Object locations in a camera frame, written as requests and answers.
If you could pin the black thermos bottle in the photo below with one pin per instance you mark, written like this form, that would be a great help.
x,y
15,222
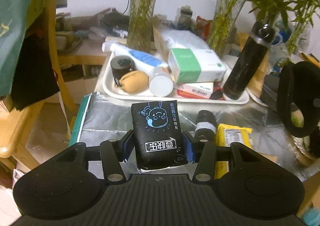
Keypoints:
x,y
251,56

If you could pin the black cloth on chair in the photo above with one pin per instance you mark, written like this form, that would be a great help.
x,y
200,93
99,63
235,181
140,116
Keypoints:
x,y
34,78

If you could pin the white lidded jar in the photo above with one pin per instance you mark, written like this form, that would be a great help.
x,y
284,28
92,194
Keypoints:
x,y
160,82

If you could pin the white plastic tray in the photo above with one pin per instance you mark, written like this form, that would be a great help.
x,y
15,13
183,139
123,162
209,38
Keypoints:
x,y
217,97

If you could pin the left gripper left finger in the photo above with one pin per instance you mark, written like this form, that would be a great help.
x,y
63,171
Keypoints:
x,y
113,152

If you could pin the black tissue pack blue cartoon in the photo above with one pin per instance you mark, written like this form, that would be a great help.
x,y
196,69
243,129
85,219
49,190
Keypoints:
x,y
158,135

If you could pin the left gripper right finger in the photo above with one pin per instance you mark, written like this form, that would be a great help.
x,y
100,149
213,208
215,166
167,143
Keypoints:
x,y
202,151

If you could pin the black cylindrical container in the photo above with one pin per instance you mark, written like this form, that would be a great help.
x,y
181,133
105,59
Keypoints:
x,y
121,65

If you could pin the tan oval pouch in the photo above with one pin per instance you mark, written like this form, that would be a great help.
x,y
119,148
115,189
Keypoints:
x,y
134,82

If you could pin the pink white barcode box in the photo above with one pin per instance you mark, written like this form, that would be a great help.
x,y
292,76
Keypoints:
x,y
203,90

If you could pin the green paper shopping bag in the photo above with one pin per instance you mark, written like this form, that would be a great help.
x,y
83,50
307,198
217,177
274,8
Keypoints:
x,y
13,27

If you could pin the black roll white band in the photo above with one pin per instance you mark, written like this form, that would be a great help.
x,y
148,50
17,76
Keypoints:
x,y
206,126

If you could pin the silver foil insulated mat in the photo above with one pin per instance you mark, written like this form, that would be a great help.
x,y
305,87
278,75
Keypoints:
x,y
102,117

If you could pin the white blue tube bottle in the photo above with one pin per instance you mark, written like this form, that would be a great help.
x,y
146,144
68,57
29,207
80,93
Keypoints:
x,y
142,60

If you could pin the green white tissue box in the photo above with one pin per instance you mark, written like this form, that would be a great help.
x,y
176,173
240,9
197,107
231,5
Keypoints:
x,y
195,65

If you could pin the yellow snack packet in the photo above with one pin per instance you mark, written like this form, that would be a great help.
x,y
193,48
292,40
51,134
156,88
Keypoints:
x,y
227,134

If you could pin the wooden chair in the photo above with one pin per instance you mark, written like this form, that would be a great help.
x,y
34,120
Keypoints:
x,y
16,125

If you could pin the left glass vase bamboo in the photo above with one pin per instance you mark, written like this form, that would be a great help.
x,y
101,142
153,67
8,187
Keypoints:
x,y
140,25

